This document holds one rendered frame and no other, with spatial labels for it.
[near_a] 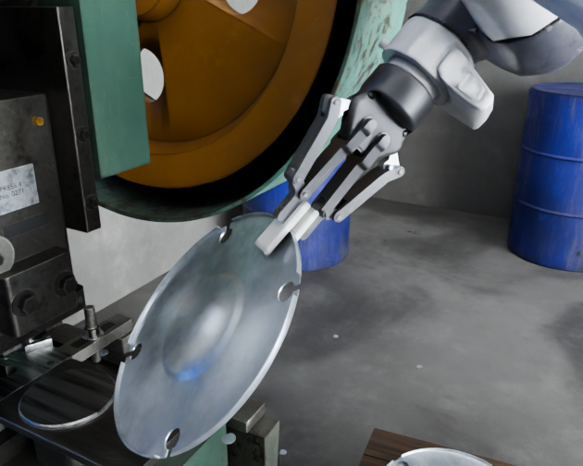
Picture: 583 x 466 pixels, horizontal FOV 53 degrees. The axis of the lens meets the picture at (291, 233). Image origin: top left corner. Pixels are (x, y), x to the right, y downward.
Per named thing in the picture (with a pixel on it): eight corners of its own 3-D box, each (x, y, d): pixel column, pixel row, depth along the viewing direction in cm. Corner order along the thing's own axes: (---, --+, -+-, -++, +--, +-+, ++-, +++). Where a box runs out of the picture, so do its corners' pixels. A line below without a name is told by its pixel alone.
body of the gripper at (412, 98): (410, 104, 68) (359, 165, 68) (367, 53, 63) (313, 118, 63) (451, 115, 61) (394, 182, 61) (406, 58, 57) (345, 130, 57)
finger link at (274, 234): (311, 205, 61) (306, 202, 60) (267, 256, 61) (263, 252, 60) (300, 198, 63) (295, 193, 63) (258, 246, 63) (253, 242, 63)
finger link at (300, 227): (303, 202, 64) (308, 205, 64) (264, 251, 64) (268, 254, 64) (316, 210, 61) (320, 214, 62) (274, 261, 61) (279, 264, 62)
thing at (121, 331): (146, 338, 106) (142, 288, 102) (74, 388, 92) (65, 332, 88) (122, 330, 108) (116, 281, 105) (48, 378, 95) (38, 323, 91)
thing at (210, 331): (88, 473, 63) (81, 472, 63) (160, 262, 81) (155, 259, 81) (279, 435, 46) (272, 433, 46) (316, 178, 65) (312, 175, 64)
